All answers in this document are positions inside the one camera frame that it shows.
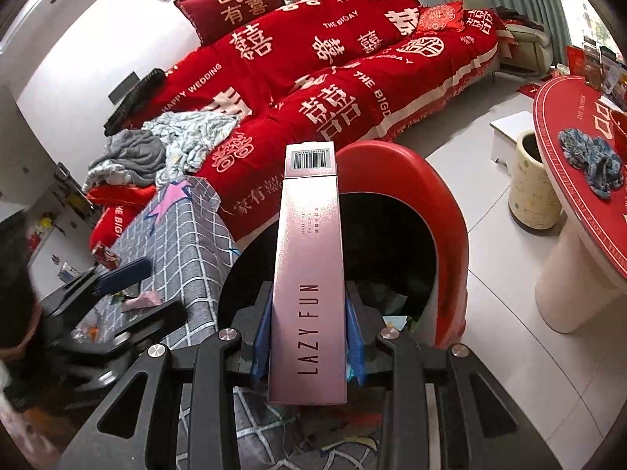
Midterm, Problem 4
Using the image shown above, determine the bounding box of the grey checked star tablecloth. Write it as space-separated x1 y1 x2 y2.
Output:
69 176 314 470

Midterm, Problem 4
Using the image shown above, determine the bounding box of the small red patterned cushion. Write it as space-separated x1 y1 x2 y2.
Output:
414 2 464 36

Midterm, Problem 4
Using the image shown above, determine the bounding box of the large dark red pillow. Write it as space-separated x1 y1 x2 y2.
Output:
174 0 286 45

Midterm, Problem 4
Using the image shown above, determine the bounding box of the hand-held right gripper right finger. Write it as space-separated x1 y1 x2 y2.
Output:
345 281 564 470

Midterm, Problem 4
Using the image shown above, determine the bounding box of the red plastic stool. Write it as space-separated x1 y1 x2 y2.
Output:
335 141 472 349

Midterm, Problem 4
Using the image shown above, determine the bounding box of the beige recliner armchair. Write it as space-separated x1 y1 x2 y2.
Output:
436 0 554 77

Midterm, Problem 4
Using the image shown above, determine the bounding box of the pink wrapper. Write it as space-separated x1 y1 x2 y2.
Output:
121 291 162 311

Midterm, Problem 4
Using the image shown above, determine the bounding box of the black trash bin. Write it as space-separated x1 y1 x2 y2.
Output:
216 191 442 378

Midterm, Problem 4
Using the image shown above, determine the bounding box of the long pink box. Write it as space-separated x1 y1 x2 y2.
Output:
267 142 350 407

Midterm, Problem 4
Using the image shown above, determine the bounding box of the blue crumpled cloth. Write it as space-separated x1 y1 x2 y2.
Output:
558 127 626 201

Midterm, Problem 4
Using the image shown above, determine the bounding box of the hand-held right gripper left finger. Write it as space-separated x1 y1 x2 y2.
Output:
54 281 274 470

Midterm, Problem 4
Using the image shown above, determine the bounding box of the pile of boxes and bottles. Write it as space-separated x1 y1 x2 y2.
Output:
563 44 627 108

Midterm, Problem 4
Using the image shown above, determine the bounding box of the white wall cabinet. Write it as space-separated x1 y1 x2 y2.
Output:
0 88 94 275

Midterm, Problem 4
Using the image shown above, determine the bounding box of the folded black blanket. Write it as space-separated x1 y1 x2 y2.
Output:
103 69 167 136

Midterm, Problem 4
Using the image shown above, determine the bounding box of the red bowl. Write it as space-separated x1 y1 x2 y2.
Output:
610 110 627 154

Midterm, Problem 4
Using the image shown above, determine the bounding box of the sofa with red printed cover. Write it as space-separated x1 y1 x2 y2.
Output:
91 0 505 265

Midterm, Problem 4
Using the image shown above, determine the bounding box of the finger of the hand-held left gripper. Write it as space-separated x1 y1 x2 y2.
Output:
112 304 188 349
63 257 154 300

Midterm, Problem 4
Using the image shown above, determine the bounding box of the round table with red top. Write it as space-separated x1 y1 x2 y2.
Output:
531 76 627 334

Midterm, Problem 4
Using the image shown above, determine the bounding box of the cream patterned waste bin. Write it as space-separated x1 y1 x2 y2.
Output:
509 130 565 232

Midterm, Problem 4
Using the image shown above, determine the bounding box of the grey wall panel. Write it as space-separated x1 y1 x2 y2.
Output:
110 71 141 105

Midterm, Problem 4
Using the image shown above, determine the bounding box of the light blue patterned blanket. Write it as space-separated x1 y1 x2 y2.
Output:
142 112 241 188

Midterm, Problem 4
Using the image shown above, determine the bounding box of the white low box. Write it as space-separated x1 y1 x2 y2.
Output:
490 112 536 163

